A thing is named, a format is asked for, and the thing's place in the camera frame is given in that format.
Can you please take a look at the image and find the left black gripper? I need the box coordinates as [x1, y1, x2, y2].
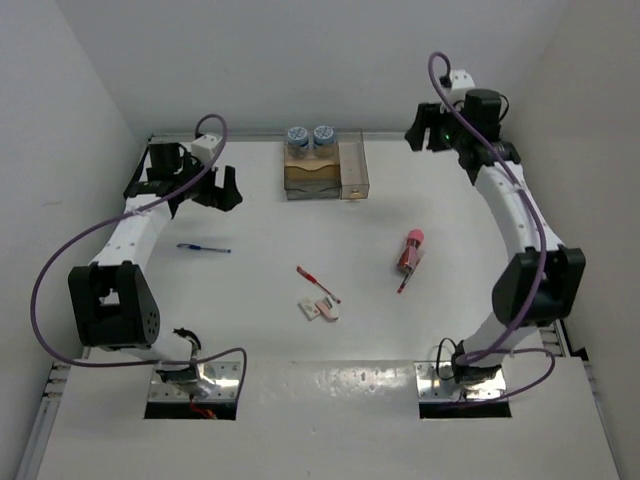
[174, 151, 242, 211]

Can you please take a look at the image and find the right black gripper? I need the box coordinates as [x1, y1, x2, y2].
[405, 100, 469, 154]

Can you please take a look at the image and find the blue tape roll stack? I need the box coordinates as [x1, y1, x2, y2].
[285, 126, 309, 159]

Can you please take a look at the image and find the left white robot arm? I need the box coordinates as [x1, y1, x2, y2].
[68, 134, 243, 395]

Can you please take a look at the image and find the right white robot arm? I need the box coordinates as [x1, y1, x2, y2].
[405, 89, 586, 384]

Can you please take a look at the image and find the blue ballpoint pen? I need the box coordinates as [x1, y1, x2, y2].
[176, 243, 232, 254]

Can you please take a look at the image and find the transparent tiered desk organizer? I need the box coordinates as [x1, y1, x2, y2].
[283, 127, 341, 201]

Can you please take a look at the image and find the red gel pen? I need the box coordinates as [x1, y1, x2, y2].
[296, 265, 341, 304]

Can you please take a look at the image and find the pink cap glue stick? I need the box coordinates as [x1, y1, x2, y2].
[396, 229, 424, 274]

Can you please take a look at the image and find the white eraser block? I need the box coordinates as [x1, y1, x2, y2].
[298, 298, 321, 321]

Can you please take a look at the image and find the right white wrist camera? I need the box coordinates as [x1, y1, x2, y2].
[439, 69, 475, 95]

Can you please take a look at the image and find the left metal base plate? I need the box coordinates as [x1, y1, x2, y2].
[148, 361, 240, 403]

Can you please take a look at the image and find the metal base plate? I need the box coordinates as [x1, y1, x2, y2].
[414, 360, 507, 403]
[148, 361, 240, 403]

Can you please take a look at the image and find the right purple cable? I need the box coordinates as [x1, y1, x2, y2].
[427, 51, 557, 406]

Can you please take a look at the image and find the purple cable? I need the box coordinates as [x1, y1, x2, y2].
[427, 51, 557, 406]
[30, 114, 249, 391]

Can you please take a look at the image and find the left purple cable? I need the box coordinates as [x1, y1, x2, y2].
[30, 114, 249, 391]

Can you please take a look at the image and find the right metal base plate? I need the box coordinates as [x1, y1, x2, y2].
[414, 360, 507, 403]

